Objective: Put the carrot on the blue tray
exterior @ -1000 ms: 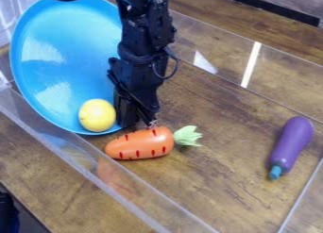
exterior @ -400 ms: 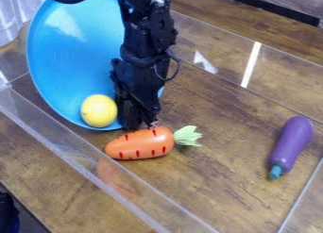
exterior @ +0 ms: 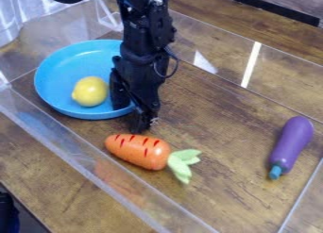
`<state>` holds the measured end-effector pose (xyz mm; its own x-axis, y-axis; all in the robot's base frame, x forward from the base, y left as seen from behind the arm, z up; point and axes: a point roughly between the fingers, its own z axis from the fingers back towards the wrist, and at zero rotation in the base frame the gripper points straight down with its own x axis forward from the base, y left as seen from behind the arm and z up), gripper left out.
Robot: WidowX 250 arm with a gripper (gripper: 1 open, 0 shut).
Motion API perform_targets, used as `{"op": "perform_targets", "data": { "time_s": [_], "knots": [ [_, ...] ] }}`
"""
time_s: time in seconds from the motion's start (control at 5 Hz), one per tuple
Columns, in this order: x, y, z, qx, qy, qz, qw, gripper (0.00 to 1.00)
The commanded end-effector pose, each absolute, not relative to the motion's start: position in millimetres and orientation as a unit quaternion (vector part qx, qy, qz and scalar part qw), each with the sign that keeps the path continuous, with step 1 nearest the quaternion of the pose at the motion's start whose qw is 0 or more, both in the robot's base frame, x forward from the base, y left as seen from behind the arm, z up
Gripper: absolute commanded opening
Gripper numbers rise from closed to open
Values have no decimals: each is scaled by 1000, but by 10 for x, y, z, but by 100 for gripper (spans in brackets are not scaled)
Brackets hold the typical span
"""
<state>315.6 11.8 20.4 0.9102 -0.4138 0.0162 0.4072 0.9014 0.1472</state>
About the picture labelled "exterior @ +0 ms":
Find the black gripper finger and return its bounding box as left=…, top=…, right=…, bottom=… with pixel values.
left=130, top=108, right=160, bottom=134
left=110, top=70, right=130, bottom=110

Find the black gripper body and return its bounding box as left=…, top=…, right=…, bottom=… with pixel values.
left=111, top=44, right=169, bottom=112

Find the orange toy carrot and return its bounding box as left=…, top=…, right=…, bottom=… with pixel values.
left=105, top=134, right=201, bottom=184

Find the blue round tray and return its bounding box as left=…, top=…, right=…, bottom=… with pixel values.
left=34, top=40, right=134, bottom=120

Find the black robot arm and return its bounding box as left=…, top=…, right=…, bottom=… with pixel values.
left=110, top=0, right=178, bottom=134

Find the yellow toy lemon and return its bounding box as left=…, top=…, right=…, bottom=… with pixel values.
left=72, top=76, right=109, bottom=107

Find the white curtain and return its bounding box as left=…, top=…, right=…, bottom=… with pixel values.
left=0, top=0, right=111, bottom=48

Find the purple toy eggplant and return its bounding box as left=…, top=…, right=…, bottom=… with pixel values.
left=269, top=116, right=314, bottom=180

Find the clear acrylic enclosure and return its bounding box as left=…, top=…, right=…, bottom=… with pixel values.
left=0, top=0, right=323, bottom=233

